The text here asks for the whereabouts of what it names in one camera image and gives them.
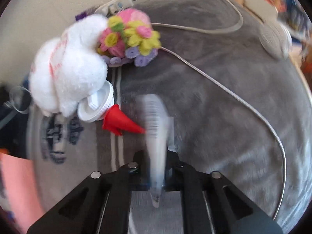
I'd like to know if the clear suction cup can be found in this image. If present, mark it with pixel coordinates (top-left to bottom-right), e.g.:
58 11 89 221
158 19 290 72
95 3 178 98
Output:
9 86 32 114

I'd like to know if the white plush toy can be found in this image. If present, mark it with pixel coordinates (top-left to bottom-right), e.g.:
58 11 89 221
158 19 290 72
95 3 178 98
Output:
29 15 109 117

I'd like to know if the white power cable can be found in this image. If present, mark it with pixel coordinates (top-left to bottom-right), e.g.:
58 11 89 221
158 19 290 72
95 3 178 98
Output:
132 0 244 33

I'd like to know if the white ribbed cap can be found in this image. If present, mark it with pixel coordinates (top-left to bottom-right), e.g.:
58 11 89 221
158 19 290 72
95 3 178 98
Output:
77 80 115 123

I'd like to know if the pink box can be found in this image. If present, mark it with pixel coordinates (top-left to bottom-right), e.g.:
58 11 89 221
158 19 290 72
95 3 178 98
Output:
0 152 44 232

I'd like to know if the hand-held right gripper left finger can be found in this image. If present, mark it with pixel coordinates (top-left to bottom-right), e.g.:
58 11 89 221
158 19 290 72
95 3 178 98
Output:
27 150 147 234

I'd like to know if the white squeeze tube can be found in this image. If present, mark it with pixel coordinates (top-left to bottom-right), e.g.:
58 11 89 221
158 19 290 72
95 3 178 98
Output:
138 94 175 209

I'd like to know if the navy white patterned cloth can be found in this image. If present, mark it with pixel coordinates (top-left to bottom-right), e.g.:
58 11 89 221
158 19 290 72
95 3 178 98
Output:
41 116 83 164

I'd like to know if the pipe cleaner flower bouquet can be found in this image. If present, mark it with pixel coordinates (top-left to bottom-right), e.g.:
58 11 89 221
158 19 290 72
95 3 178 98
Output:
96 8 162 67

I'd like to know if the braided metal cable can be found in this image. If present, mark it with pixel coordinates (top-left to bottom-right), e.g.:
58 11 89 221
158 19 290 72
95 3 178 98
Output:
160 46 287 220

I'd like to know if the white power strip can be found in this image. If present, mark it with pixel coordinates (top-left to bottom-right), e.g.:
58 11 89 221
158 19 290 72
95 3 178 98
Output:
94 0 134 15

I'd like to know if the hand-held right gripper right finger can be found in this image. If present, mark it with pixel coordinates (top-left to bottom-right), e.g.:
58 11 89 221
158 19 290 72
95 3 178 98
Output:
166 150 284 234

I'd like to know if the red plastic cone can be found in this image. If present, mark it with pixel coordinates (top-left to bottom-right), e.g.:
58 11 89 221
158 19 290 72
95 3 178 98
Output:
102 104 147 136

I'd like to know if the white yarn ball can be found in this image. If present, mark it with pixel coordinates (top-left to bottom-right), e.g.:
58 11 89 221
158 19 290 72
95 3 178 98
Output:
260 21 293 59

